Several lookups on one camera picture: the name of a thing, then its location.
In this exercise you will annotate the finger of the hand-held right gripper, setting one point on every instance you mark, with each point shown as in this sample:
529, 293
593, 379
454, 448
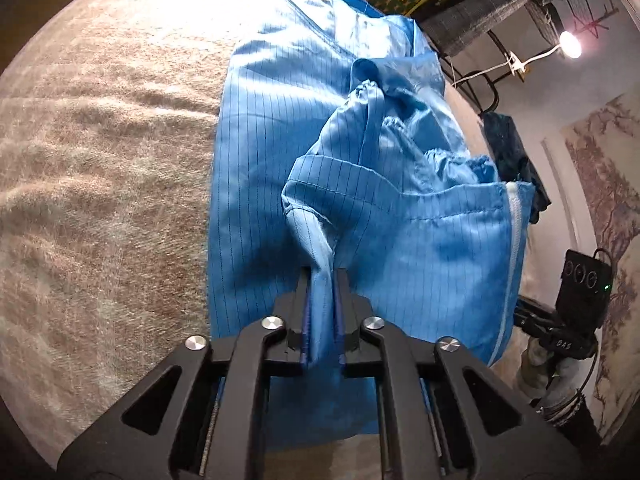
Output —
532, 317

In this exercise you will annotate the grey plaid coat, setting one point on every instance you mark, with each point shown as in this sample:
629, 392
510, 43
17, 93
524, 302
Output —
475, 15

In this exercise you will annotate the landscape wall painting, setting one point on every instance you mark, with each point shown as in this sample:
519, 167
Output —
610, 170

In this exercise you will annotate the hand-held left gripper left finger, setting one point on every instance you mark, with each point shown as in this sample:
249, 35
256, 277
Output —
306, 310

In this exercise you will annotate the black metal tube frame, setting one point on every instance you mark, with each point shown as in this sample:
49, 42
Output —
495, 100

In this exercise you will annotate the dark blue cloth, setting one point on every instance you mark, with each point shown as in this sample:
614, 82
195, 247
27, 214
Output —
510, 150

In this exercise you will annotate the white clip lamp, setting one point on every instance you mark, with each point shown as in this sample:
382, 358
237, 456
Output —
571, 44

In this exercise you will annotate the black metal clothes rack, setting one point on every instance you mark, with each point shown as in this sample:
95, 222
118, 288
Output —
500, 42

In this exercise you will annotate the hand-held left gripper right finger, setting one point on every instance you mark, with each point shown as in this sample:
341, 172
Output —
341, 310

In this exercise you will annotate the blue striped work coat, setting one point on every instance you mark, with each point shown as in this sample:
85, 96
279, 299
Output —
260, 160

